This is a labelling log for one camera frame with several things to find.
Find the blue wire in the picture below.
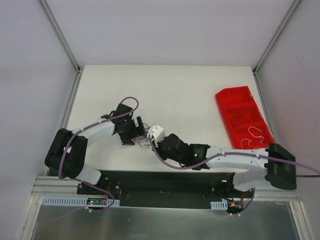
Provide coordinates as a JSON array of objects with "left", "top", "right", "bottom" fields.
[{"left": 133, "top": 134, "right": 154, "bottom": 151}]

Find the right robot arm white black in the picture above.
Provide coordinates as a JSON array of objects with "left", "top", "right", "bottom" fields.
[{"left": 147, "top": 133, "right": 297, "bottom": 198}]

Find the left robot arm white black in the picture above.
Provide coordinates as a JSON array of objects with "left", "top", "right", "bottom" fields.
[{"left": 44, "top": 103, "right": 146, "bottom": 195}]

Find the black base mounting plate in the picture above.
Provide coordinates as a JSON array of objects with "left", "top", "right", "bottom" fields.
[{"left": 76, "top": 170, "right": 253, "bottom": 208}]

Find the red plastic compartment bin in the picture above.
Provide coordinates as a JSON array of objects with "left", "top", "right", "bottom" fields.
[{"left": 215, "top": 86, "right": 275, "bottom": 150}]

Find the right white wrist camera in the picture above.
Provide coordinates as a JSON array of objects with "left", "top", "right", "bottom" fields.
[{"left": 147, "top": 125, "right": 166, "bottom": 141}]

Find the left aluminium frame post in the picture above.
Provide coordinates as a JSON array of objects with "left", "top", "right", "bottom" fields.
[{"left": 37, "top": 0, "right": 81, "bottom": 73}]

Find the left white cable duct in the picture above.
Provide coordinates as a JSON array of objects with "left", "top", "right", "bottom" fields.
[{"left": 42, "top": 196, "right": 120, "bottom": 208}]

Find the white cable duct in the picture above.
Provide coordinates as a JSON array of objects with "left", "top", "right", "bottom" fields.
[
  {"left": 210, "top": 200, "right": 228, "bottom": 211},
  {"left": 42, "top": 196, "right": 120, "bottom": 208}
]

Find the right white cable duct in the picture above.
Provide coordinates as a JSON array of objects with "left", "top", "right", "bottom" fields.
[{"left": 210, "top": 200, "right": 228, "bottom": 211}]

